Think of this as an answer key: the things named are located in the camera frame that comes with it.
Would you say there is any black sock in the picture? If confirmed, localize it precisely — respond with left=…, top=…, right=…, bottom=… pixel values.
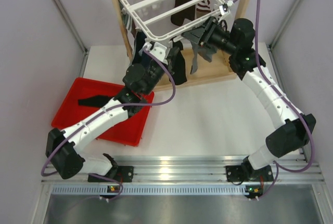
left=172, top=41, right=187, bottom=85
left=78, top=95, right=113, bottom=108

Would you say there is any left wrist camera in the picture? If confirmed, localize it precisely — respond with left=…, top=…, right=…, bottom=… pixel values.
left=142, top=42, right=170, bottom=64

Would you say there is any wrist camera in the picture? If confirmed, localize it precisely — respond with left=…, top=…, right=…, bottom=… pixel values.
left=142, top=42, right=170, bottom=64
left=219, top=0, right=234, bottom=21

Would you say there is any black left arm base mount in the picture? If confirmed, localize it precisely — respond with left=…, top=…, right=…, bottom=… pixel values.
left=88, top=166, right=134, bottom=183

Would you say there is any wooden hanger stand frame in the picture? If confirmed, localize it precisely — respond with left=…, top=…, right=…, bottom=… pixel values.
left=112, top=0, right=265, bottom=95

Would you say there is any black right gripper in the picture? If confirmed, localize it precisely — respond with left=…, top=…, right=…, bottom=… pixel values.
left=182, top=16, right=238, bottom=56

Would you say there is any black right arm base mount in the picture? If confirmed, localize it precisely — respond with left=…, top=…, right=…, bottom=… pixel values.
left=225, top=165, right=274, bottom=185

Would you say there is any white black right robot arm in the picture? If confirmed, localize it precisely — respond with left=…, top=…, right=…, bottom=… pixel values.
left=181, top=17, right=316, bottom=181

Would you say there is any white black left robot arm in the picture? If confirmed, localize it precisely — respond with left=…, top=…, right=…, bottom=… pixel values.
left=45, top=48, right=179, bottom=181

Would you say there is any red plastic tray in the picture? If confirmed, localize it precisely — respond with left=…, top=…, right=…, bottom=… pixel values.
left=50, top=77, right=155, bottom=147

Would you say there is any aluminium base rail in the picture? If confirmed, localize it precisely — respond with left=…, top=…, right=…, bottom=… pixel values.
left=42, top=156, right=325, bottom=197

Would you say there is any dark brown hanging sock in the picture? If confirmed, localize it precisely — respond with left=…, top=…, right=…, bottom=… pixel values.
left=171, top=0, right=196, bottom=27

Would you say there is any white plastic clip hanger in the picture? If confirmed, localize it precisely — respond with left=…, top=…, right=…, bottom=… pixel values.
left=112, top=0, right=226, bottom=47

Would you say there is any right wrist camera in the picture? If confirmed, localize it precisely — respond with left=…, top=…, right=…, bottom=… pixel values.
left=219, top=0, right=234, bottom=21

